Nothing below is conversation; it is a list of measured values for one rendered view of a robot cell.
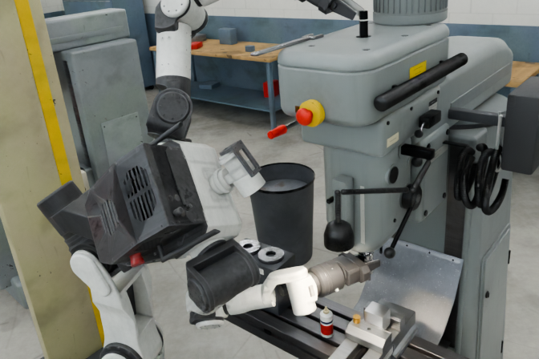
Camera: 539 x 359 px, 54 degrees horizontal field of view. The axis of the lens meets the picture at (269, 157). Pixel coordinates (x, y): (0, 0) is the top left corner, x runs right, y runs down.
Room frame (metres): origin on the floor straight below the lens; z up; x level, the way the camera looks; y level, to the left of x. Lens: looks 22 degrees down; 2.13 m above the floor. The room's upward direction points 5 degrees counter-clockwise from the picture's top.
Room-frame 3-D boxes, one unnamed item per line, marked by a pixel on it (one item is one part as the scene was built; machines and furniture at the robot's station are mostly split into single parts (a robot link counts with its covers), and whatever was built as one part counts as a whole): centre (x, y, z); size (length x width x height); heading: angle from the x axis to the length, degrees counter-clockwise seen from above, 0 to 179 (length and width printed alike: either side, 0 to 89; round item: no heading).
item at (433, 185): (1.44, -0.39, 1.47); 0.24 x 0.19 x 0.26; 48
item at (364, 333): (1.23, -0.25, 1.02); 0.12 x 0.06 x 0.04; 50
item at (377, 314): (1.27, -0.28, 1.05); 0.06 x 0.05 x 0.06; 50
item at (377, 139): (1.32, -0.28, 1.68); 0.34 x 0.24 x 0.10; 138
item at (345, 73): (1.30, -0.27, 1.81); 0.47 x 0.26 x 0.16; 138
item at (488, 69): (1.67, -0.59, 1.66); 0.80 x 0.23 x 0.20; 138
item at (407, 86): (1.22, -0.39, 1.79); 0.45 x 0.04 x 0.04; 138
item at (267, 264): (1.56, 0.06, 1.03); 0.22 x 0.12 x 0.20; 52
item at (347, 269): (1.25, -0.17, 1.23); 0.13 x 0.12 x 0.10; 28
